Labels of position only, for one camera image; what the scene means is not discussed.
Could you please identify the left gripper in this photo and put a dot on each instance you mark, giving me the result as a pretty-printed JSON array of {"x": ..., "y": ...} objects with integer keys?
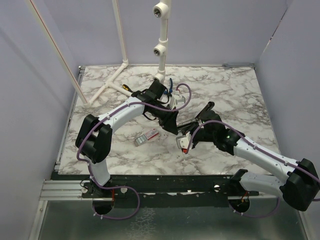
[{"x": 169, "y": 122}]

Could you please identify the black stapler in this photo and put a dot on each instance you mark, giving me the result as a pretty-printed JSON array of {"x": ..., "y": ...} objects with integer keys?
[{"x": 184, "y": 124}]

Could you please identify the red white staple box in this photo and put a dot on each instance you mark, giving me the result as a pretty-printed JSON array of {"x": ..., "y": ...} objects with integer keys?
[{"x": 145, "y": 137}]

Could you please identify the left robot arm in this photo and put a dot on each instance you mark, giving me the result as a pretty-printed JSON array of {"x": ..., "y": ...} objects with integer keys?
[{"x": 94, "y": 139}]

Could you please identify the white pvc pipe frame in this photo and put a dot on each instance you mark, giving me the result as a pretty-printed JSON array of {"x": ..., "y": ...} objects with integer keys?
[{"x": 104, "y": 32}]

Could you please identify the blue handled pliers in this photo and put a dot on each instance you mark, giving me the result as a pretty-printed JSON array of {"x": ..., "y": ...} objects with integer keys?
[{"x": 170, "y": 90}]

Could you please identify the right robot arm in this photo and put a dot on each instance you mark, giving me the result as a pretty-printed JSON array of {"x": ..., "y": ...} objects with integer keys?
[{"x": 295, "y": 181}]

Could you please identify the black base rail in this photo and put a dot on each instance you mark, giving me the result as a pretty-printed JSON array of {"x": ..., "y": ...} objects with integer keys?
[{"x": 160, "y": 191}]

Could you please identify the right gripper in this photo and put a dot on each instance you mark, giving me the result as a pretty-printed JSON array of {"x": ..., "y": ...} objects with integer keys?
[{"x": 194, "y": 143}]

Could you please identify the yellow black screwdriver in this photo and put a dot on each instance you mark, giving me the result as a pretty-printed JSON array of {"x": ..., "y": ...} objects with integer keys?
[{"x": 127, "y": 88}]

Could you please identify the aluminium frame rail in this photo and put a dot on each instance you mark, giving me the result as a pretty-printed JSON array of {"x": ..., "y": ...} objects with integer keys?
[{"x": 57, "y": 187}]

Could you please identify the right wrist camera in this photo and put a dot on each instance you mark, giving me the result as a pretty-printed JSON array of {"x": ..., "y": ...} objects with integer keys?
[{"x": 183, "y": 142}]

